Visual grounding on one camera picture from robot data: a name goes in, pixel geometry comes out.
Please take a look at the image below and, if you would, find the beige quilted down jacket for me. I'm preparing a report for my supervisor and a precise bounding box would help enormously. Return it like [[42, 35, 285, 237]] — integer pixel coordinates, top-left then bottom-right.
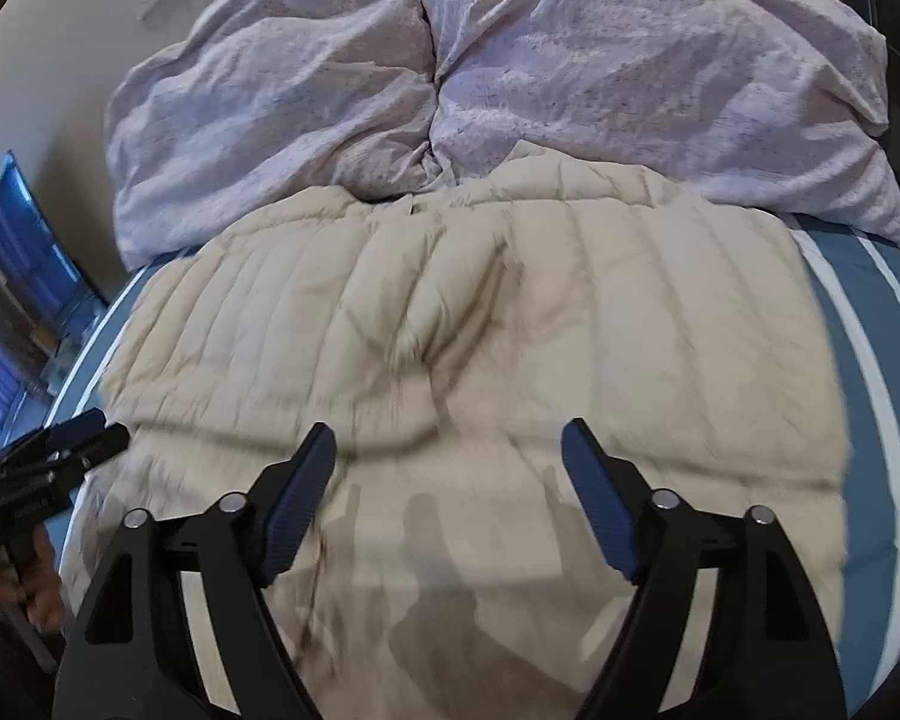
[[59, 140, 854, 720]]

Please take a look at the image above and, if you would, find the person left hand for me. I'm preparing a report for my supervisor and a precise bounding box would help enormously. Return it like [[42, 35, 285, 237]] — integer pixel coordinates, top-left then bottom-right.
[[0, 523, 66, 634]]

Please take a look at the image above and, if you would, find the flat screen television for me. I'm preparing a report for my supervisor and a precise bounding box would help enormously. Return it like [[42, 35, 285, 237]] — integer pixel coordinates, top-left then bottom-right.
[[0, 151, 107, 338]]

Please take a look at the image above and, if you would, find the blue white striped bed sheet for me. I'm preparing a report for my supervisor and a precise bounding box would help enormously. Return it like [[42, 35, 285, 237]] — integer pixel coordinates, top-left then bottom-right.
[[43, 213, 900, 717]]

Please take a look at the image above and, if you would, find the lilac floral duvet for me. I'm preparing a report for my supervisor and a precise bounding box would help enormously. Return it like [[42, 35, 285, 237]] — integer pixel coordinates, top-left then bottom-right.
[[105, 0, 900, 268]]

